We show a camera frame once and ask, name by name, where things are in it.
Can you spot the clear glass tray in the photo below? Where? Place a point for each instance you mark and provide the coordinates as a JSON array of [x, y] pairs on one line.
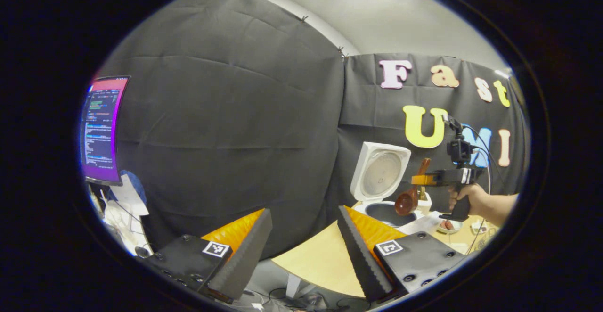
[[424, 222]]

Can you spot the pale green plate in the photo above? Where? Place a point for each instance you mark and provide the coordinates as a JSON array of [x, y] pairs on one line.
[[450, 227]]

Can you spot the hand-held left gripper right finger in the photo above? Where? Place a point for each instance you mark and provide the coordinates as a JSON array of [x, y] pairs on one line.
[[362, 260]]

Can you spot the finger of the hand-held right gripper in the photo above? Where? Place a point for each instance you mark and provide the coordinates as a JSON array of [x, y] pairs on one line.
[[424, 180]]

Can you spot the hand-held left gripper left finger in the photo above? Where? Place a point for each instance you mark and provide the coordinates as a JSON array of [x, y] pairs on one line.
[[247, 260]]

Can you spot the brown wooden spoon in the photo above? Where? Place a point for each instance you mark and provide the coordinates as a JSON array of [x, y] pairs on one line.
[[407, 201]]

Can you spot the white table leg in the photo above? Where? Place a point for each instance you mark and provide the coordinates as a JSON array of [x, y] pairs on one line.
[[293, 286]]

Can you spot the brown toast slice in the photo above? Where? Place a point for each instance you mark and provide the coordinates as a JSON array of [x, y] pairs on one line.
[[422, 193]]

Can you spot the white clutter pile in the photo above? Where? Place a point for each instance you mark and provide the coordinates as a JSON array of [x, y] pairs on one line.
[[125, 217]]

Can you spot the black backdrop cloth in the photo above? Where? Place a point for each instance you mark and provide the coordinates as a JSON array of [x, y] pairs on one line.
[[226, 128]]

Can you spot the brown meat slice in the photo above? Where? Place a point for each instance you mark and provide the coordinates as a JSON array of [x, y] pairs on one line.
[[447, 225]]

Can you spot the white toaster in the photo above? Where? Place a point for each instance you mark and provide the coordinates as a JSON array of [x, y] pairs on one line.
[[426, 204]]

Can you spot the white rice cooker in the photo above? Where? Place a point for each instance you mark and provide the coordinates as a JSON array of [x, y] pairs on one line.
[[381, 175]]

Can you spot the blue cloth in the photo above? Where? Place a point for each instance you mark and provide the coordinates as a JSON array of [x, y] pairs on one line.
[[136, 184]]

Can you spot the computer monitor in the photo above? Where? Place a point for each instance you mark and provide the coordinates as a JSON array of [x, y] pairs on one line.
[[101, 128]]

